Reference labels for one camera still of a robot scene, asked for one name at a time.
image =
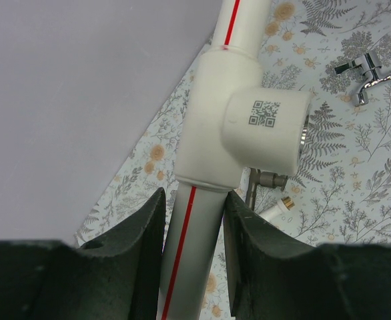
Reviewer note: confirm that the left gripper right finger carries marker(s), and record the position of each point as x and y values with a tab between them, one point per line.
274	276

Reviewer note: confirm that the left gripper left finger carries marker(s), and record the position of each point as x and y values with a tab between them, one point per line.
113	276

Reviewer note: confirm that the white pipe frame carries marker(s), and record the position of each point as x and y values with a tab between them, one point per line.
231	122

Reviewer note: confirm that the white plastic faucet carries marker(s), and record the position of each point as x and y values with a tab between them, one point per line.
284	205

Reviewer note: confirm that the dark short faucet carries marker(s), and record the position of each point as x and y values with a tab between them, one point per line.
263	179

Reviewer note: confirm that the chrome faucet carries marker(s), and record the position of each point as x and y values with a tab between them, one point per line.
369	67

